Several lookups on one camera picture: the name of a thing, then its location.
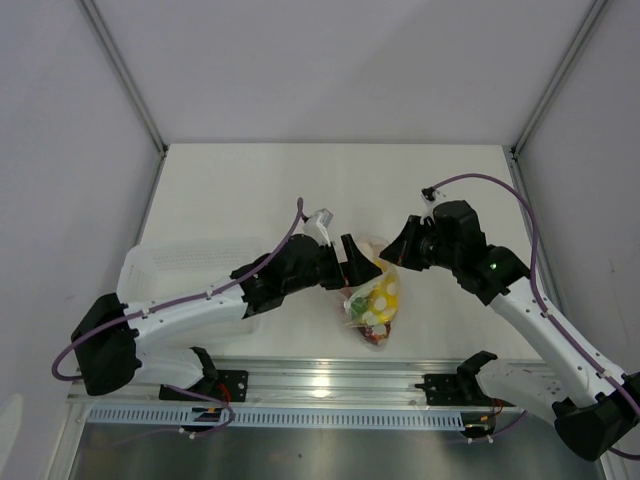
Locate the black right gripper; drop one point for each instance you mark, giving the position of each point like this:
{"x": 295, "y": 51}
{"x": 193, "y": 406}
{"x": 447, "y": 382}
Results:
{"x": 401, "y": 251}

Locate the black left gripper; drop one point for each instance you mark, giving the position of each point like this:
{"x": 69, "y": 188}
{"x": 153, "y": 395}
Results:
{"x": 354, "y": 270}

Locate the white radish with leaves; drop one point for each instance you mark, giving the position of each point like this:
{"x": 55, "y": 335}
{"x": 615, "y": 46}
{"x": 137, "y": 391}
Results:
{"x": 357, "y": 303}

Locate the yellow banana bunch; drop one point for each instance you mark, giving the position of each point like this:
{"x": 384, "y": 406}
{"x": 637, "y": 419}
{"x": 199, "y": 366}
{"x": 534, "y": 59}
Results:
{"x": 384, "y": 300}

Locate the clear polka dot zip bag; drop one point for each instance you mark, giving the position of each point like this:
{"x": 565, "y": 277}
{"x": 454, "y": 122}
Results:
{"x": 348, "y": 325}

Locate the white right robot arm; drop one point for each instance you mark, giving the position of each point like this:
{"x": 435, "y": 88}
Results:
{"x": 593, "y": 402}

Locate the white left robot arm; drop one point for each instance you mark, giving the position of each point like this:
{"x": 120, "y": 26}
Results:
{"x": 116, "y": 345}

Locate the white plastic basket tray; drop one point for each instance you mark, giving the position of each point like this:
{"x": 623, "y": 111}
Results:
{"x": 159, "y": 271}

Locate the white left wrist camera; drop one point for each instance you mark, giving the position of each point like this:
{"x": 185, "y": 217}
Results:
{"x": 317, "y": 225}

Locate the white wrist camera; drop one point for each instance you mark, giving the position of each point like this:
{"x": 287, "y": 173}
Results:
{"x": 432, "y": 198}
{"x": 317, "y": 225}

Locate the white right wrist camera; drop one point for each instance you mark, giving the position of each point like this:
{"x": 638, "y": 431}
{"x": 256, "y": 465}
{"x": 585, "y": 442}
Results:
{"x": 432, "y": 198}

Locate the aluminium table edge rail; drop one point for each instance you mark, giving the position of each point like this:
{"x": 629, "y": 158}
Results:
{"x": 335, "y": 383}

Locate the white slotted cable duct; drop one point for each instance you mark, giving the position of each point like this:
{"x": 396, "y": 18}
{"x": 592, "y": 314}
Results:
{"x": 419, "y": 420}

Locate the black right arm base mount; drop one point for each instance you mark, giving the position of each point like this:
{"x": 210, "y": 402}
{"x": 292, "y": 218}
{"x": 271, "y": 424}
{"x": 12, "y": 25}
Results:
{"x": 459, "y": 388}

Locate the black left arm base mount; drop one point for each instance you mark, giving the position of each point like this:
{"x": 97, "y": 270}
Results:
{"x": 226, "y": 386}

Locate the right aluminium frame post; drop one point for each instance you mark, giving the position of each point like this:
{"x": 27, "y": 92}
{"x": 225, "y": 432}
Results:
{"x": 560, "y": 74}

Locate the aluminium frame post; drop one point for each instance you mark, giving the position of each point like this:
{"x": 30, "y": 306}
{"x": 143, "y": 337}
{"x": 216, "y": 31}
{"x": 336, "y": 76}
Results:
{"x": 560, "y": 74}
{"x": 117, "y": 62}

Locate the left aluminium frame post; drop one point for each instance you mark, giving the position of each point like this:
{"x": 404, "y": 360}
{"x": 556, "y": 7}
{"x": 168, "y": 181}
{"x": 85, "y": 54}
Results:
{"x": 117, "y": 62}

